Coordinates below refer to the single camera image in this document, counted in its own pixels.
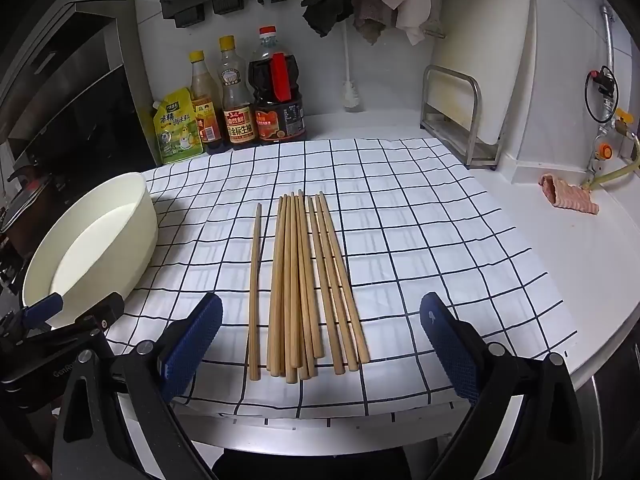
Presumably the grey gas pipe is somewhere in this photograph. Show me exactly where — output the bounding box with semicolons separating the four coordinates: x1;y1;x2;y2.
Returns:
601;5;616;121

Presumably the clear sauce bottle yellow cap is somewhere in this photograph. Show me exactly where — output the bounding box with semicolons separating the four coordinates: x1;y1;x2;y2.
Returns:
217;35;259;150

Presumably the orange knob gas valve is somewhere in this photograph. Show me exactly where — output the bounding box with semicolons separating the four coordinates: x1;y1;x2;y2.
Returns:
592;135;621;171

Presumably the pink hanging cloth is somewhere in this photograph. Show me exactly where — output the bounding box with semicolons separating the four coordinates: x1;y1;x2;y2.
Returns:
381;0;434;46

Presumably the brown hanging cloth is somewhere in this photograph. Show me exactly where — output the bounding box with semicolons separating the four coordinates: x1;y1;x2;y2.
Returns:
349;0;399;45

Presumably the wooden chopstick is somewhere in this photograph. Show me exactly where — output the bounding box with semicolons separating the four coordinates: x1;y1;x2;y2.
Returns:
248;202;263;381

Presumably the large soy sauce bottle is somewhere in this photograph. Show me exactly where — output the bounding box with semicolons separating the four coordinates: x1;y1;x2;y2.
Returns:
248;26;307;146

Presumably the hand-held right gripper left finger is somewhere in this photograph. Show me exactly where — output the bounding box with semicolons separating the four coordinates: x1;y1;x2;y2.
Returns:
52;291;224;480

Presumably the white round basin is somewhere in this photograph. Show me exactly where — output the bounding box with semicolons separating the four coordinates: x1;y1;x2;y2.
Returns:
21;172;160;330

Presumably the brown vinegar bottle yellow cap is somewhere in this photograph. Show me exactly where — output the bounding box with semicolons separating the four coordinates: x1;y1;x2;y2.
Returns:
188;50;227;155

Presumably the pile of wooden chopsticks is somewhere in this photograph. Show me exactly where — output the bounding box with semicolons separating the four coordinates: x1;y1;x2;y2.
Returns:
266;189;372;385

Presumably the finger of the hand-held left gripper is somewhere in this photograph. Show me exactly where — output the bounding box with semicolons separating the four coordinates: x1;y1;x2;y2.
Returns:
46;296;125;357
0;293;65;348

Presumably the metal cutting board stand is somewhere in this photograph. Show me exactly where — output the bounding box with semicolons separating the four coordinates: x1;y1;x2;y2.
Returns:
419;65;504;169

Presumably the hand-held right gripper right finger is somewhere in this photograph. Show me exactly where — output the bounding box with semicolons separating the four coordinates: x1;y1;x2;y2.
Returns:
419;291;587;480

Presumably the dark pot with lid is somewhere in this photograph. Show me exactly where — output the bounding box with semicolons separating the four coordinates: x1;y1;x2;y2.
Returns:
0;160;54;281

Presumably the black range hood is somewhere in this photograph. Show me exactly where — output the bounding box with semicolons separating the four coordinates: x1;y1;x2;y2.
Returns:
0;0;157;171

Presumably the white black checked cloth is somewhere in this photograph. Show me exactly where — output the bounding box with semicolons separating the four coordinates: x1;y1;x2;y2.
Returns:
102;136;578;418

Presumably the dark hanging cloth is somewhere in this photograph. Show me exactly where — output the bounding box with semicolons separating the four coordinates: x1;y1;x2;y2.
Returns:
301;0;354;39

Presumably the black cable loop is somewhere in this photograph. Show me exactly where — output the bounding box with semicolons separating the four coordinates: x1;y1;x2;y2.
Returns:
585;66;620;123

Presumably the yellow valve handle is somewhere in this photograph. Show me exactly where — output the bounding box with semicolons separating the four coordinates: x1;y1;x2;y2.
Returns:
614;108;640;136

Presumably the yellow seasoning pouch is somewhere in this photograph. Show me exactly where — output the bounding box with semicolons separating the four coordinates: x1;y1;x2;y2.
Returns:
151;86;206;165

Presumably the pink rag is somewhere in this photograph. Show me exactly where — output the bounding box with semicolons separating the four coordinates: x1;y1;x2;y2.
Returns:
538;174;600;216

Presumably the white cutting board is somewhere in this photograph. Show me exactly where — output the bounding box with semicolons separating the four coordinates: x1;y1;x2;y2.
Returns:
432;0;539;145

